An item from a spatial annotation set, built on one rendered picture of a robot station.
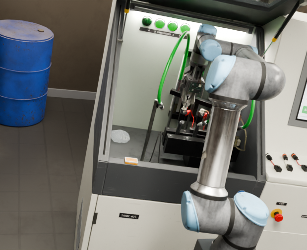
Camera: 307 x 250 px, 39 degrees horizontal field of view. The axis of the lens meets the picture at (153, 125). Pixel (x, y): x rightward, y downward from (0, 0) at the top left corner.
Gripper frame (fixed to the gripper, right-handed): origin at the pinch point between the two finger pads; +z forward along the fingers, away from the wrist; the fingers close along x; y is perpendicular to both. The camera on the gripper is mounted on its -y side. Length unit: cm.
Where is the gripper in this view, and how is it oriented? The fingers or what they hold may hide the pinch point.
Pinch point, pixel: (185, 103)
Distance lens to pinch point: 190.0
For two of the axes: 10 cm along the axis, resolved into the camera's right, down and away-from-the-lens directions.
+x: 9.7, 1.4, 1.9
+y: 1.0, 4.8, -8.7
